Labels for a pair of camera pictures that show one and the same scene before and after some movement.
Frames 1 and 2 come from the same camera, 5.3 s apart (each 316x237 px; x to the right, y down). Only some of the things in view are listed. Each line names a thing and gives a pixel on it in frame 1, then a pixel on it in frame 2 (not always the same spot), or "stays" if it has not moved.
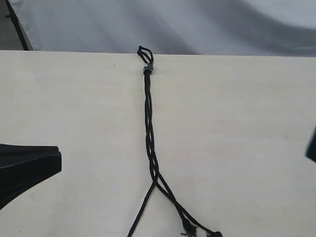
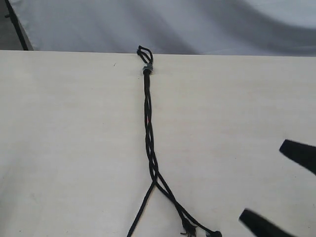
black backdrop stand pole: [17, 26] stays
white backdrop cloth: [236, 27] stays
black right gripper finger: [310, 152] → [261, 226]
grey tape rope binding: [149, 66] stays
